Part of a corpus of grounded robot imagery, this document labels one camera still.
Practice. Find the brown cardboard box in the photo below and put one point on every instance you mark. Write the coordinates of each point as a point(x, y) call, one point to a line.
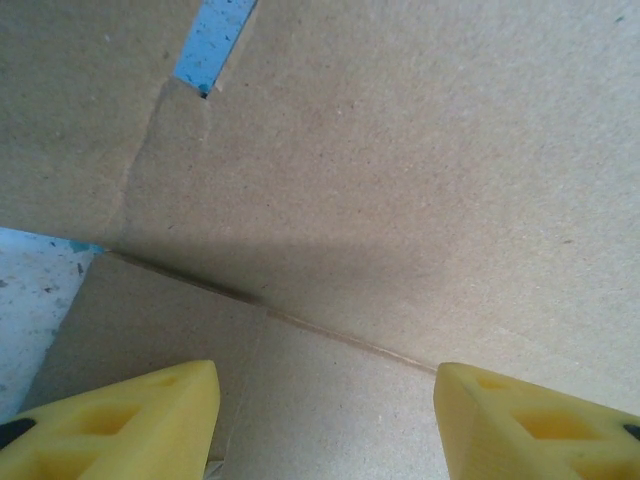
point(375, 175)

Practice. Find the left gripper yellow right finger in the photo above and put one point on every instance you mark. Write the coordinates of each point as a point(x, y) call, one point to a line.
point(525, 430)

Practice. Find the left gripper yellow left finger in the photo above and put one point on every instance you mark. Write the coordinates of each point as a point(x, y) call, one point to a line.
point(125, 430)

